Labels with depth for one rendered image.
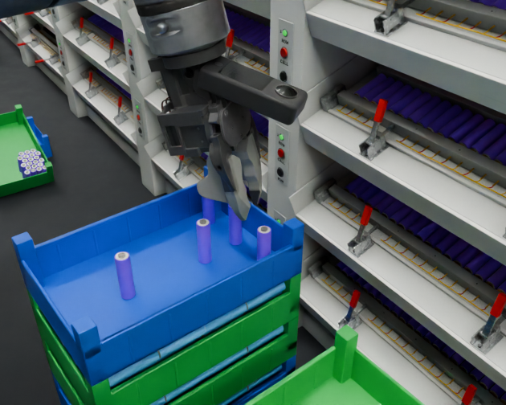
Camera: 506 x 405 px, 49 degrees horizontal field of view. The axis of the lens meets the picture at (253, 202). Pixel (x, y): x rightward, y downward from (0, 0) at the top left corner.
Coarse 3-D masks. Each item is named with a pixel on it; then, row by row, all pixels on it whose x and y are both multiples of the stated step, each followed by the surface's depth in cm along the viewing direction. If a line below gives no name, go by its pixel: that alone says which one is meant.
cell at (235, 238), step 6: (228, 204) 76; (228, 210) 76; (234, 216) 76; (234, 222) 76; (240, 222) 77; (234, 228) 77; (240, 228) 77; (234, 234) 78; (240, 234) 78; (234, 240) 78; (240, 240) 79
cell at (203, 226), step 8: (200, 224) 73; (208, 224) 73; (200, 232) 73; (208, 232) 73; (200, 240) 74; (208, 240) 74; (200, 248) 74; (208, 248) 74; (200, 256) 75; (208, 256) 75
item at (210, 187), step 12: (240, 168) 66; (204, 180) 67; (216, 180) 66; (240, 180) 66; (204, 192) 68; (216, 192) 67; (228, 192) 65; (240, 192) 66; (240, 204) 67; (240, 216) 68
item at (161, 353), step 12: (276, 288) 74; (252, 300) 72; (264, 300) 74; (240, 312) 71; (216, 324) 69; (192, 336) 68; (204, 336) 70; (168, 348) 66; (180, 348) 68; (144, 360) 64; (156, 360) 65; (120, 372) 63; (132, 372) 63
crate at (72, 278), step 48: (192, 192) 83; (48, 240) 72; (96, 240) 76; (144, 240) 80; (192, 240) 80; (288, 240) 71; (48, 288) 72; (96, 288) 72; (144, 288) 72; (192, 288) 72; (240, 288) 68; (96, 336) 57; (144, 336) 61
